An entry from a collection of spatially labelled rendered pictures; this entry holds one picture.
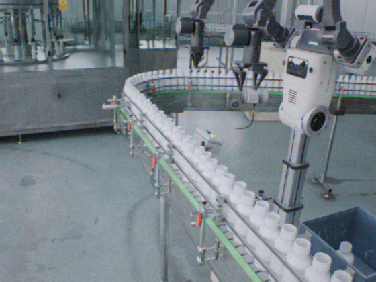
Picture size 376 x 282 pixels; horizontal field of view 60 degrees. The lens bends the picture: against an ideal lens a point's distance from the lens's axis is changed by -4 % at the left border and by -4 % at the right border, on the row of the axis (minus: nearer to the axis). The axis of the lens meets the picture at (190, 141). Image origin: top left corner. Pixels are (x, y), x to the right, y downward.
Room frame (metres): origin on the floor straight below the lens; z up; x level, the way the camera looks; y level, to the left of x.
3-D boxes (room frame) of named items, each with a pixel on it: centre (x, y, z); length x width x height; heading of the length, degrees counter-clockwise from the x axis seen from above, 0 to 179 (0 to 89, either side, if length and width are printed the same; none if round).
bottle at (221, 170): (1.02, -0.11, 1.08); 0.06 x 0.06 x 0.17
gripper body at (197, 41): (1.59, -0.01, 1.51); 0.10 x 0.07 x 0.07; 114
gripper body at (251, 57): (1.17, -0.19, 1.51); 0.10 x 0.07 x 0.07; 114
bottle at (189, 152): (1.23, 0.00, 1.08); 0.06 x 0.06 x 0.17
